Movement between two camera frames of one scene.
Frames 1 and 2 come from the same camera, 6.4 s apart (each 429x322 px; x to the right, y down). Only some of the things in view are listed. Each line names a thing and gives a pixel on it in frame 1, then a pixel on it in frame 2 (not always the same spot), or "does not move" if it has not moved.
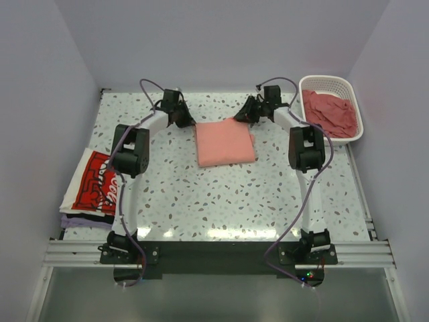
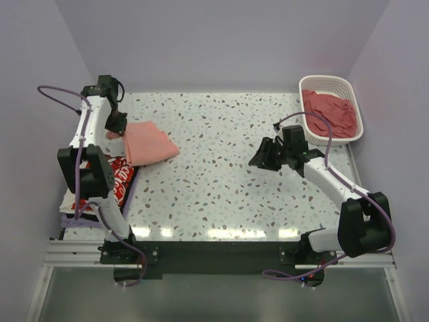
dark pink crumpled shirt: (337, 116) does not move
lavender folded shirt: (76, 222) does not move
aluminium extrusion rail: (350, 254) does not move
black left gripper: (189, 121) → (121, 127)
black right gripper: (246, 113) → (262, 158)
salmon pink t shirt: (226, 142) → (145, 142)
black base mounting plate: (148, 257) does not move
